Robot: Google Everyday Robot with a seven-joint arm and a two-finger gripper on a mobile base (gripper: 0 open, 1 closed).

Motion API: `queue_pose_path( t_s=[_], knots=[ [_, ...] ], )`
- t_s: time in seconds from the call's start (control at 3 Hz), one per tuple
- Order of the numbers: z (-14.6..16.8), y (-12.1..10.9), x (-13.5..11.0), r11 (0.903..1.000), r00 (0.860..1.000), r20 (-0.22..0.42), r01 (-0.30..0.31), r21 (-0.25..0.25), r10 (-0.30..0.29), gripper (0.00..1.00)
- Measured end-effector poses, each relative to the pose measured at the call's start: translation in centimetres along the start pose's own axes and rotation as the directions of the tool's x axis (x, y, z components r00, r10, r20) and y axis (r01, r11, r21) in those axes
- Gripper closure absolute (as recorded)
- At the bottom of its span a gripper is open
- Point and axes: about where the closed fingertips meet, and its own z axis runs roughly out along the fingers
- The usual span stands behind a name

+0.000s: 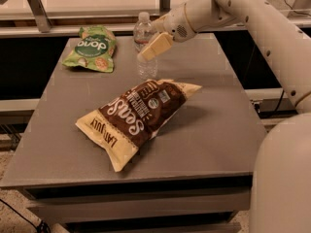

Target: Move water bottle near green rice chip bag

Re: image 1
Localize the clear plastic water bottle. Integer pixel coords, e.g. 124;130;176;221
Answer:
133;12;157;80

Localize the grey table with drawers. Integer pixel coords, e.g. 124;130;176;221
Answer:
1;34;265;233

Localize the brown and cream chip bag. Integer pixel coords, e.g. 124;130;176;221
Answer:
76;80;200;172

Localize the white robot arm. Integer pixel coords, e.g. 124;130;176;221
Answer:
138;0;311;233

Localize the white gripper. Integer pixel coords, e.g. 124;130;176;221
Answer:
137;4;196;62

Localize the green rice chip bag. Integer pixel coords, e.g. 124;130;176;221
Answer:
62;25;117;73

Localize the left metal bracket post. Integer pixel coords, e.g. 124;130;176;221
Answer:
27;0;52;33

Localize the black cable on floor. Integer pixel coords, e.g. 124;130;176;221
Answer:
0;198;52;233

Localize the black cable on right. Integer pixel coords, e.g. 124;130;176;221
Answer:
259;89;286;118

